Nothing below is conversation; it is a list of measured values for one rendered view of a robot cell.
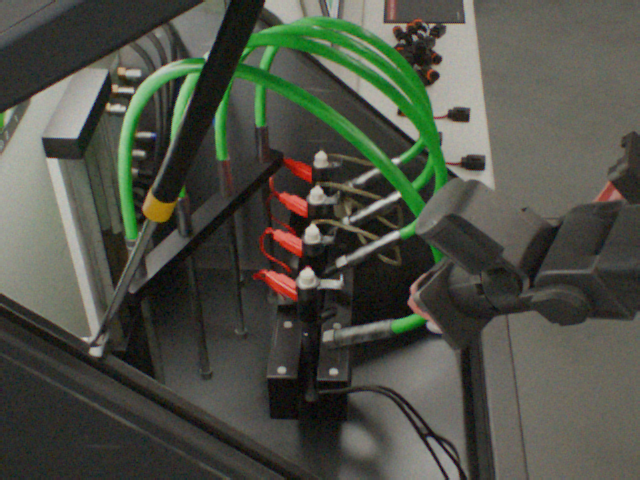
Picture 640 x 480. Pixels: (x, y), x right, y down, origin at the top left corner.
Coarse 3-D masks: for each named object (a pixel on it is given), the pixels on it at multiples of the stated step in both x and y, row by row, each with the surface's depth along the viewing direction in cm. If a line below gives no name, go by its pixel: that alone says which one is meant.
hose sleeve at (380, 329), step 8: (384, 320) 96; (392, 320) 95; (344, 328) 99; (352, 328) 98; (360, 328) 97; (368, 328) 97; (376, 328) 96; (384, 328) 95; (336, 336) 100; (344, 336) 99; (352, 336) 98; (360, 336) 97; (368, 336) 97; (376, 336) 96; (384, 336) 96; (392, 336) 95; (344, 344) 99
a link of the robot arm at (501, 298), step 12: (504, 264) 72; (492, 276) 76; (504, 276) 74; (516, 276) 73; (492, 288) 76; (504, 288) 74; (516, 288) 73; (492, 300) 77; (504, 300) 75; (516, 300) 74; (504, 312) 78; (516, 312) 77
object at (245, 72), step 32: (192, 64) 86; (288, 96) 82; (128, 128) 95; (352, 128) 82; (128, 160) 98; (384, 160) 82; (128, 192) 101; (416, 192) 83; (128, 224) 104; (416, 320) 92
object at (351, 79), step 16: (272, 0) 124; (288, 0) 124; (304, 0) 128; (352, 0) 173; (272, 16) 126; (288, 16) 126; (304, 16) 128; (352, 16) 170; (336, 64) 146; (352, 80) 159
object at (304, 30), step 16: (272, 32) 106; (288, 32) 105; (304, 32) 105; (320, 32) 105; (336, 32) 106; (352, 48) 106; (368, 48) 107; (384, 64) 107; (400, 80) 108; (224, 96) 111; (416, 96) 110; (224, 112) 113; (224, 128) 115; (432, 128) 112; (224, 144) 116; (224, 160) 118; (224, 176) 119; (224, 192) 121; (368, 208) 121; (384, 208) 120; (352, 224) 123
